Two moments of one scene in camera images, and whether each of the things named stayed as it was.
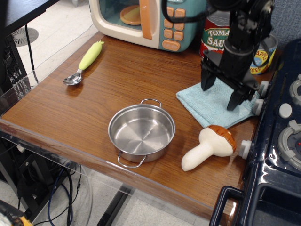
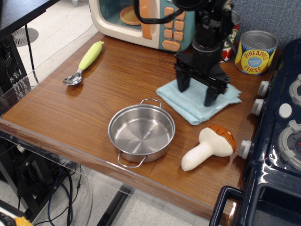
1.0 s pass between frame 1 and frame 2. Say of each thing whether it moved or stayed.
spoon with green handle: stayed
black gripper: moved
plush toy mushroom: stayed
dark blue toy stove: stayed
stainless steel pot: stayed
